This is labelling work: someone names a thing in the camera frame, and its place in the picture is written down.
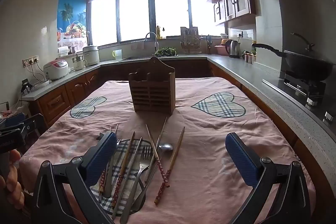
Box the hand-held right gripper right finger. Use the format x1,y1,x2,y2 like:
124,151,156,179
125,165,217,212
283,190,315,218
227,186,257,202
225,132,311,224

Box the wall power outlet strip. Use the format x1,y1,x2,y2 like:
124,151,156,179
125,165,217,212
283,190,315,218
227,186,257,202
22,55,39,67

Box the black wok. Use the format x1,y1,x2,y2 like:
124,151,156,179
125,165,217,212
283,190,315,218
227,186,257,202
252,32,334,81

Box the metal spoon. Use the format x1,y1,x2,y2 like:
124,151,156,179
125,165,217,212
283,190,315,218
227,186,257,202
131,143,174,210

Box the pink plastic basin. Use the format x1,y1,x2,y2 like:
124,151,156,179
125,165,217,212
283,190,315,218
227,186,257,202
215,44,228,56

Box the small black device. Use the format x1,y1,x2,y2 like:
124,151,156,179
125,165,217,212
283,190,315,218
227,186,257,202
21,79,33,94

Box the chrome kitchen faucet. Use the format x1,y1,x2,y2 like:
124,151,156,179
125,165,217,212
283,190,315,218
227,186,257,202
145,32,159,51

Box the black power cable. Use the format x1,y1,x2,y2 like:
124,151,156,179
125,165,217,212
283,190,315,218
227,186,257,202
26,63,51,82

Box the large white cooker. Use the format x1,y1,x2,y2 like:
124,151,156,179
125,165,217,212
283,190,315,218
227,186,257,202
83,45,100,66

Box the person's left hand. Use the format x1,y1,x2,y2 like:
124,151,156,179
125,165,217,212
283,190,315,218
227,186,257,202
0,149,26,210

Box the long metal utensil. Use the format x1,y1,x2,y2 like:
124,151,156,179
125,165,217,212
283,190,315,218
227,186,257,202
112,137,143,219

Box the white pink rice cooker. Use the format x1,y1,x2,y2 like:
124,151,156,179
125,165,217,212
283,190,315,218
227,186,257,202
43,59,71,81

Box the pink heart-patch tablecloth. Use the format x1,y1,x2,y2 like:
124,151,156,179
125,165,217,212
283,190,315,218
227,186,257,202
20,77,317,224

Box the steel electric kettle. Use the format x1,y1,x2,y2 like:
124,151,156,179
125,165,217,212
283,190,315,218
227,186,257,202
225,39,242,59

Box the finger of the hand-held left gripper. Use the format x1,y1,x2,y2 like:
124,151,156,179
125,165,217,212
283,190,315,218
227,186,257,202
5,112,27,127
0,113,45,138

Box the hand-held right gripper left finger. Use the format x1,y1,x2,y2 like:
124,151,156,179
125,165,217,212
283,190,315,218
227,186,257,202
31,132,118,224

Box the tropical fruit wall poster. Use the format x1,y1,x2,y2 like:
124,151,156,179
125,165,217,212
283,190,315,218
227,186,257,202
57,0,88,47

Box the wooden chopstick red floral end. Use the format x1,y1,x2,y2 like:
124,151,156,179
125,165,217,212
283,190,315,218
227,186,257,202
98,124,119,194
112,131,136,209
154,126,186,206
146,124,169,186

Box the large kitchen window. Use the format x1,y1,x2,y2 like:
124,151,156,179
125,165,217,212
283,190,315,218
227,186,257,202
89,0,226,47

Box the green leafy vegetables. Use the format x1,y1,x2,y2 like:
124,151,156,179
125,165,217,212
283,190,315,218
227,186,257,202
154,47,179,57

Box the dish drying rack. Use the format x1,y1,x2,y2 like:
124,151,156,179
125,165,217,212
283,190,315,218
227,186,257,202
180,27,202,54

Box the knife block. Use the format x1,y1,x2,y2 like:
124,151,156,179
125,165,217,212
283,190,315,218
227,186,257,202
205,34,214,54

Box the kitchen sink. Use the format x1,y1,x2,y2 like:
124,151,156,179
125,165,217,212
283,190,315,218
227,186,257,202
119,55,155,62

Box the wooden utensil holder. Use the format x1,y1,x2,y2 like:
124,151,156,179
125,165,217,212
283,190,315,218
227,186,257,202
128,56,176,115

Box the gas stove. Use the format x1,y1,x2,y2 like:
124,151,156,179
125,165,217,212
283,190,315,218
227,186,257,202
262,70,336,122

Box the small white electric pot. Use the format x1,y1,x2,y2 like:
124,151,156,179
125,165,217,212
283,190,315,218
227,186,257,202
72,55,88,71

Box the grey kitchen countertop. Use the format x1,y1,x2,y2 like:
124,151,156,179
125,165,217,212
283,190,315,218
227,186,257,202
22,53,336,161

